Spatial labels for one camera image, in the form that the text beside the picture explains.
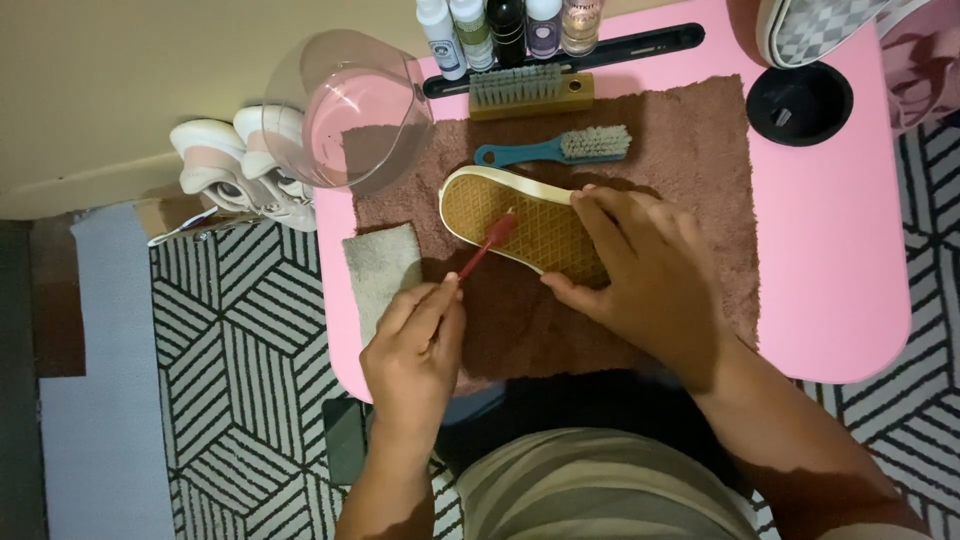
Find white bottle with purple label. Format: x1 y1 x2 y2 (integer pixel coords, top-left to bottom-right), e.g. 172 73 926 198
525 0 564 61

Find person's right hand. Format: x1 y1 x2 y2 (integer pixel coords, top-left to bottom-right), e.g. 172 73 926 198
540 184 732 393

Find clear bottle with amber liquid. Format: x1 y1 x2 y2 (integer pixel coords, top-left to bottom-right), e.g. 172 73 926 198
561 0 603 58

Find teal handled brush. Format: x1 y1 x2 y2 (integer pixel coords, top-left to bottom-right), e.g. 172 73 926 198
474 124 633 168

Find checkered slip-on shoe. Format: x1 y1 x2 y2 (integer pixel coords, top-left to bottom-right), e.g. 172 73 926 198
756 0 901 70

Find white and pink sneaker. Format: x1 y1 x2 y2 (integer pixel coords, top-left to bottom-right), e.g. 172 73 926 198
169 118 260 215
232 105 319 233

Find brown towel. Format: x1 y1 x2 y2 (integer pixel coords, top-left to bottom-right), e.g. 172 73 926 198
341 73 761 381

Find black phone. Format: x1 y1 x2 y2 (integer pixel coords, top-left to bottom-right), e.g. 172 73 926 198
322 397 369 487

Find small grey cloth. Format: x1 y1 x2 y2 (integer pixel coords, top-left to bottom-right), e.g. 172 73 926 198
342 222 425 348

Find clear glass bowl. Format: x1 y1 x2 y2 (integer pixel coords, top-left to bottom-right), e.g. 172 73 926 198
261 28 436 198

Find person's shorts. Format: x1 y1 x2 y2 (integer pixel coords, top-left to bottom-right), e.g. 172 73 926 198
453 427 759 540

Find wooden block brush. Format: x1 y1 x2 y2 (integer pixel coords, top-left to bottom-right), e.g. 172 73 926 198
468 63 595 122

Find black and white patterned rug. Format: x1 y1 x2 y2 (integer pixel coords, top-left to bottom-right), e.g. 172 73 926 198
148 120 960 540

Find pink lap desk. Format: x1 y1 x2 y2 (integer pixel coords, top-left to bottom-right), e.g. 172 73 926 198
313 0 913 405

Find black bottle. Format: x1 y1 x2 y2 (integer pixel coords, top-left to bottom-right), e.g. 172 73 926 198
486 0 528 69

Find pink bag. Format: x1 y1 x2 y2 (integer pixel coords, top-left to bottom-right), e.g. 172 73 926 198
876 0 960 136

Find person's left hand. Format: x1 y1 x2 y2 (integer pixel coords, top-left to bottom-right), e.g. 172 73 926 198
359 271 468 437

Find white bottle with blue label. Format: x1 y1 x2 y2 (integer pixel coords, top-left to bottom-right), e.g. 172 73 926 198
416 0 468 82

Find grey mat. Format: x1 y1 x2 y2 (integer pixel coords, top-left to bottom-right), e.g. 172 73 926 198
39 204 177 540

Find shoe with tan waffle sole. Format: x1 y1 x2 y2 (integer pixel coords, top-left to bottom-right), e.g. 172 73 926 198
438 165 612 290

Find red toothbrush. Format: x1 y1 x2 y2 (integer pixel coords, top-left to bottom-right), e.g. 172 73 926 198
437 211 520 300

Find white bottle with green label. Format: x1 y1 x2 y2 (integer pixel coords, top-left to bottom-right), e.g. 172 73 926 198
449 0 498 73

